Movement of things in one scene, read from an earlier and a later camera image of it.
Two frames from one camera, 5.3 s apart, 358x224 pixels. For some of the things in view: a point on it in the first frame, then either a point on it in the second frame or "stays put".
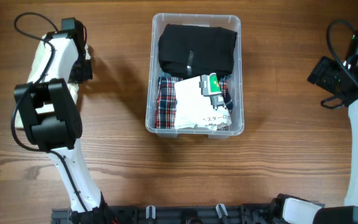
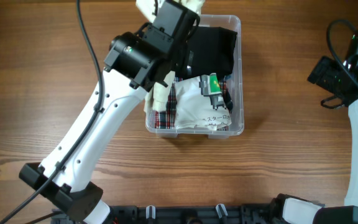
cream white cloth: [39, 66] to [156, 98]
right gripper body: [329, 74] stays put
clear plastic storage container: [228, 21] stays put
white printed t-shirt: [200, 104] stays put
